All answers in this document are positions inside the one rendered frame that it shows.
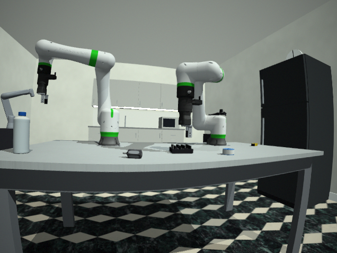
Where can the white plastic bottle with blue cap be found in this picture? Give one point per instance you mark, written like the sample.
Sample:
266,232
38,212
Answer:
21,133

